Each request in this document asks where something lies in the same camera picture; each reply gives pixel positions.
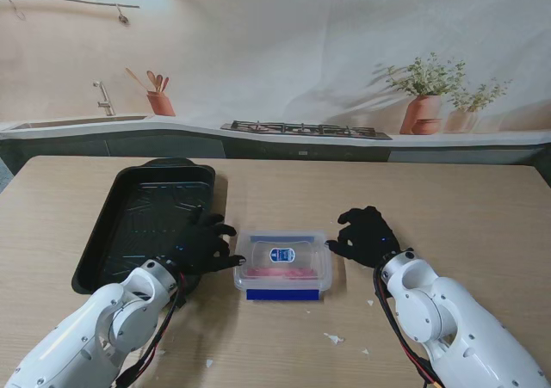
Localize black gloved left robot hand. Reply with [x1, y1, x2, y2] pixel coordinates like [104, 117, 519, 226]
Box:
[170, 206, 247, 277]

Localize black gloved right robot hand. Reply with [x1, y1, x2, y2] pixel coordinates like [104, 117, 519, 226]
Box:
[325, 206, 404, 270]

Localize clear lid with blue label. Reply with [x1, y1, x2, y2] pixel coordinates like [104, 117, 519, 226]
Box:
[235, 229, 332, 282]

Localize clear plastic container blue flaps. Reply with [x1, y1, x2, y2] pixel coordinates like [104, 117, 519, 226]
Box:
[233, 228, 334, 303]

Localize black baking tray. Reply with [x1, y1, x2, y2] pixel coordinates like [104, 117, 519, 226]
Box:
[71, 157, 217, 297]

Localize printed kitchen backdrop cloth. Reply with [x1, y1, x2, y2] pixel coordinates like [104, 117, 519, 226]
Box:
[0, 0, 551, 165]

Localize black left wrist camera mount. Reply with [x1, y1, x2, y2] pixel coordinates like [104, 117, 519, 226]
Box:
[174, 274, 203, 307]

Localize red black left arm cable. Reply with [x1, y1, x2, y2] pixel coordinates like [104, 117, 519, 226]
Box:
[115, 271, 190, 388]

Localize red black arm cable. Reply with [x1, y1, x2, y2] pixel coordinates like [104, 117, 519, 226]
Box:
[372, 267, 444, 388]
[115, 271, 190, 388]

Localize red black right arm cable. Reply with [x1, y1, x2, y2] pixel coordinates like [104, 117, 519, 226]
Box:
[372, 267, 444, 388]

